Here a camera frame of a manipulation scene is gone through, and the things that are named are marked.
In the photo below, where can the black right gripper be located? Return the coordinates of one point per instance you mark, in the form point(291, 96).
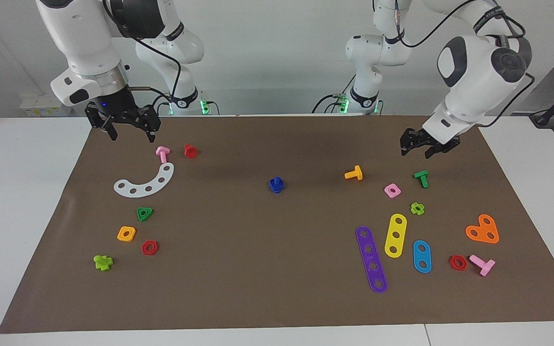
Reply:
point(120, 113)

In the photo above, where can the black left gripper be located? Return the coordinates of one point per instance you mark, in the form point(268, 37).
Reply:
point(421, 139)

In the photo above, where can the blue triangle-head plastic screw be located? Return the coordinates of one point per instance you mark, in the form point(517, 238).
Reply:
point(276, 191)

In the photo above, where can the blue square plastic nut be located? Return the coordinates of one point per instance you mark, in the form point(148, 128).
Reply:
point(273, 181)

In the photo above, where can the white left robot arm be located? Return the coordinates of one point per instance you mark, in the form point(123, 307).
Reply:
point(479, 72)

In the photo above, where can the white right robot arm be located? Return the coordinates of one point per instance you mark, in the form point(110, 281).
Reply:
point(80, 38)

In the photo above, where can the dark green plastic screw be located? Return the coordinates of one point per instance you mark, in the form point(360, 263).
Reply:
point(420, 174)

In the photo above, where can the pink plastic screw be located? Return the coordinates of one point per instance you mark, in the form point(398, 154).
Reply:
point(162, 156)
point(479, 262)

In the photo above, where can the pink square plastic nut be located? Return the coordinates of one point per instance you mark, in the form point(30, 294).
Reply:
point(396, 194)

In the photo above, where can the green cross-shaped plastic nut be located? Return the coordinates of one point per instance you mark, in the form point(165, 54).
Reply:
point(413, 209)

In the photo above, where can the red plastic screw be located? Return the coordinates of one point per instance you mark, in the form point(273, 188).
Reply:
point(190, 152)

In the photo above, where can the orange plastic screw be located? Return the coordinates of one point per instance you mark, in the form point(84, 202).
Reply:
point(356, 173)

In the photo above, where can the green triangular plastic nut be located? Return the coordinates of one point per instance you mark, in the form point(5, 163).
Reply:
point(140, 210)

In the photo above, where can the orange square plastic nut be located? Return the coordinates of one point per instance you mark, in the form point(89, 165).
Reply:
point(121, 236)

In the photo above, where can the red hexagonal plastic nut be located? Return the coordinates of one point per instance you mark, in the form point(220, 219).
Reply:
point(145, 250)
point(452, 263)

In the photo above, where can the lime green cross-head screw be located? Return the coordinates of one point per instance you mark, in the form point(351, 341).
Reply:
point(101, 263)

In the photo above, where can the white curved five-hole strip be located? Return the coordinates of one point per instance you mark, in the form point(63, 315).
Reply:
point(141, 190)

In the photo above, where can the yellow three-hole plastic strip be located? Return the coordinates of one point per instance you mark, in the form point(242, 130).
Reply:
point(396, 228)

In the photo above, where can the orange angled three-hole plate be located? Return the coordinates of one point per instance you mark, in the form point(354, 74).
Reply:
point(483, 230)

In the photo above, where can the blue two-hole plastic strip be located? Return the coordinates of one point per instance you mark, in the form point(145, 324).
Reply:
point(421, 256)

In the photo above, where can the purple four-hole plastic strip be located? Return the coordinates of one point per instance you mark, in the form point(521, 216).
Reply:
point(371, 258)

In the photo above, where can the brown table mat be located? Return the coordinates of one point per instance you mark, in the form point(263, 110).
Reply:
point(277, 240)

